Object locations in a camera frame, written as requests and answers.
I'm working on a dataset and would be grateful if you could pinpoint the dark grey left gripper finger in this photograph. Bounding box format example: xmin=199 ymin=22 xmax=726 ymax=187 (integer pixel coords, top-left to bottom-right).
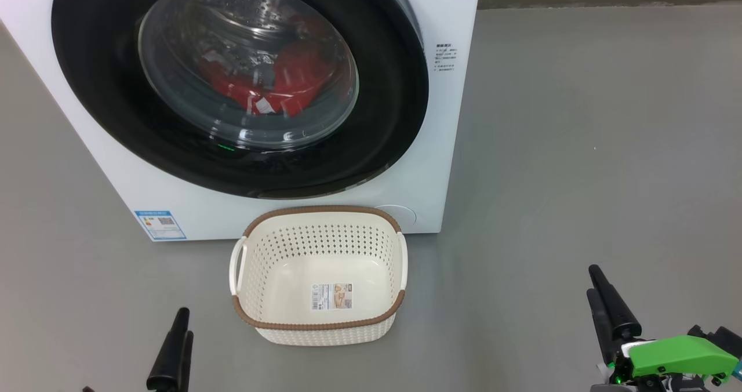
xmin=181 ymin=332 xmax=194 ymax=392
xmin=147 ymin=307 xmax=191 ymax=392

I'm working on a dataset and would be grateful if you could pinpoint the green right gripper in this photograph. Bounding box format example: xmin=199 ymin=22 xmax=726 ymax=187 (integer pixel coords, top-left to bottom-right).
xmin=586 ymin=264 xmax=740 ymax=392

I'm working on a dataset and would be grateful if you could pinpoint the black round glass washer door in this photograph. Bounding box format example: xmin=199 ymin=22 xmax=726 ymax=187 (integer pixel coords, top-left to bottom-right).
xmin=51 ymin=0 xmax=430 ymax=200

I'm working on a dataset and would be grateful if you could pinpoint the red and white garment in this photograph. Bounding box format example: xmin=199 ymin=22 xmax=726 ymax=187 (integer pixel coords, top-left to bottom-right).
xmin=200 ymin=15 xmax=341 ymax=118

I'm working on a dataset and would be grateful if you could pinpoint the white printed product label sticker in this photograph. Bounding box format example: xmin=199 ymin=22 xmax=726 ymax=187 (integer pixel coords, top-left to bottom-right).
xmin=311 ymin=283 xmax=354 ymax=311

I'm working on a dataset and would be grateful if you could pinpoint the cream laundry basket brown rim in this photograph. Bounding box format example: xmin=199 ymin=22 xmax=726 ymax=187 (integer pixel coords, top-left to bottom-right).
xmin=230 ymin=205 xmax=408 ymax=347

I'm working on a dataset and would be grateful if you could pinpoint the white front-load washing machine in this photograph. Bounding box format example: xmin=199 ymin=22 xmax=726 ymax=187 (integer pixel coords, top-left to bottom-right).
xmin=0 ymin=0 xmax=483 ymax=242

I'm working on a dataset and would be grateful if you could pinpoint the blue energy label sticker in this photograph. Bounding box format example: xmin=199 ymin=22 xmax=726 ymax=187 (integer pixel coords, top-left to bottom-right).
xmin=134 ymin=209 xmax=188 ymax=242

